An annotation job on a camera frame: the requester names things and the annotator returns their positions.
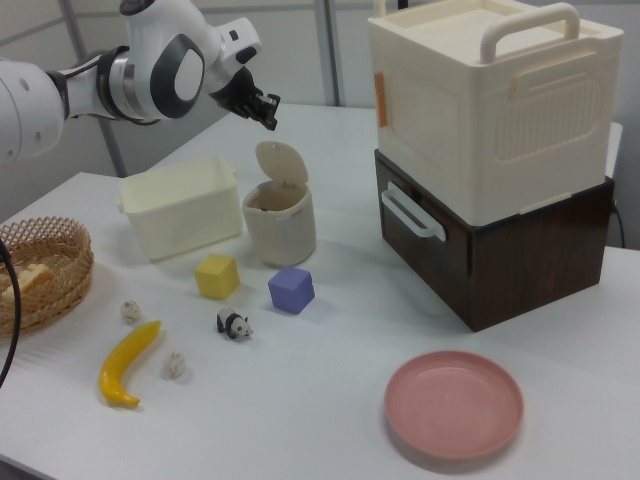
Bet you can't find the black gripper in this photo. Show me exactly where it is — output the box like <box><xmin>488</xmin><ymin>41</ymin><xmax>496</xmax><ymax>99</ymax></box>
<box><xmin>209</xmin><ymin>67</ymin><xmax>281</xmax><ymax>133</ymax></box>

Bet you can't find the beige dustbin flip lid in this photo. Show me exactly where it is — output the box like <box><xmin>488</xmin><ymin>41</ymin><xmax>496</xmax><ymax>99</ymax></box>
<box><xmin>254</xmin><ymin>140</ymin><xmax>309</xmax><ymax>189</ymax></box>

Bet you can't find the beige mini dustbin body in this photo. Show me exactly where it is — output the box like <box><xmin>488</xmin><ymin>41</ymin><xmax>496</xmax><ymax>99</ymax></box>
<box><xmin>241</xmin><ymin>180</ymin><xmax>318</xmax><ymax>267</ymax></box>

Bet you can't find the orange tape strip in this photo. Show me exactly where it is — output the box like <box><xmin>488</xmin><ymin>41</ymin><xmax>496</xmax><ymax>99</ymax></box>
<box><xmin>374</xmin><ymin>72</ymin><xmax>389</xmax><ymax>129</ymax></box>

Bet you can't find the cream plastic open tub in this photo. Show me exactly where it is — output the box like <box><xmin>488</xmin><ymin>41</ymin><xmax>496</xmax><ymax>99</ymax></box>
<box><xmin>116</xmin><ymin>155</ymin><xmax>245</xmax><ymax>263</ymax></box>

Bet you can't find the yellow cube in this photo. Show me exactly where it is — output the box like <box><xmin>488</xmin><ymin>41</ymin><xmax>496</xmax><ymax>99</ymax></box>
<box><xmin>193</xmin><ymin>253</ymin><xmax>241</xmax><ymax>301</ymax></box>

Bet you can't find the purple cube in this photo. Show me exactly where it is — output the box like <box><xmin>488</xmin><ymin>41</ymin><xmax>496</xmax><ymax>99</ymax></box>
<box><xmin>267</xmin><ymin>266</ymin><xmax>316</xmax><ymax>317</ymax></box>

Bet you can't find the panda figurine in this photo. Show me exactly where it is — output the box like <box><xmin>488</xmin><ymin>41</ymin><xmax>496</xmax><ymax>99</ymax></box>
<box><xmin>215</xmin><ymin>306</ymin><xmax>255</xmax><ymax>343</ymax></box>

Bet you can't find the crumpled paper ball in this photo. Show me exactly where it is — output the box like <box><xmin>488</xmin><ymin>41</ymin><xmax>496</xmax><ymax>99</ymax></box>
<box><xmin>119</xmin><ymin>299</ymin><xmax>143</xmax><ymax>326</ymax></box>
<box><xmin>159</xmin><ymin>350</ymin><xmax>192</xmax><ymax>383</ymax></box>

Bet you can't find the woven wicker basket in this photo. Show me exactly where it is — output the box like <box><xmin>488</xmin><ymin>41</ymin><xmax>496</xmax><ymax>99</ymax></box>
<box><xmin>0</xmin><ymin>215</ymin><xmax>95</xmax><ymax>338</ymax></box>

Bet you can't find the yellow toy banana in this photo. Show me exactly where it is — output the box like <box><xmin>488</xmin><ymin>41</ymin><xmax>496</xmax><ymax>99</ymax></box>
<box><xmin>98</xmin><ymin>319</ymin><xmax>163</xmax><ymax>408</ymax></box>

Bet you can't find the yellow toy block piece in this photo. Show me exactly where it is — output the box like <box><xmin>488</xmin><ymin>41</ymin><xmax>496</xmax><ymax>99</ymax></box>
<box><xmin>0</xmin><ymin>263</ymin><xmax>56</xmax><ymax>302</ymax></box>

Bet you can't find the dark wood drawer box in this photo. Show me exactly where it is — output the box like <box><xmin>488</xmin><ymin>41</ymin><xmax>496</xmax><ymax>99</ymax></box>
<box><xmin>374</xmin><ymin>148</ymin><xmax>616</xmax><ymax>333</ymax></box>

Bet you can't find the pink plate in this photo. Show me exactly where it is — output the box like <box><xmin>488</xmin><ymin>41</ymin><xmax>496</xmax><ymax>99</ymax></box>
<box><xmin>383</xmin><ymin>350</ymin><xmax>526</xmax><ymax>461</ymax></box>

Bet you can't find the grey vertical frame pole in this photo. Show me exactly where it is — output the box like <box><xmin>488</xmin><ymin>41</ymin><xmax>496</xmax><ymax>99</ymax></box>
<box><xmin>313</xmin><ymin>0</ymin><xmax>347</xmax><ymax>107</ymax></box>

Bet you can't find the cream storage box with handle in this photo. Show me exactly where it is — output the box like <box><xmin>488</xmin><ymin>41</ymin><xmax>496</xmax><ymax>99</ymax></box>
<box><xmin>367</xmin><ymin>0</ymin><xmax>626</xmax><ymax>229</ymax></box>

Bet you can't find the white drawer handle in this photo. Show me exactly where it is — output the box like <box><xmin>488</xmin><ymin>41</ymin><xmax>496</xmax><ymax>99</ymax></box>
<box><xmin>380</xmin><ymin>180</ymin><xmax>448</xmax><ymax>243</ymax></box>

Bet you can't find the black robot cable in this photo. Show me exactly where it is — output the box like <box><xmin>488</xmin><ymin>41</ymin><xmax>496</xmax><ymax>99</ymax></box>
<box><xmin>0</xmin><ymin>238</ymin><xmax>22</xmax><ymax>392</ymax></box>

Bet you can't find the black cable behind drawer box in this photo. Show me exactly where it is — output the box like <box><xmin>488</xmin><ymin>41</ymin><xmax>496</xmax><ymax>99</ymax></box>
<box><xmin>610</xmin><ymin>198</ymin><xmax>627</xmax><ymax>249</ymax></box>

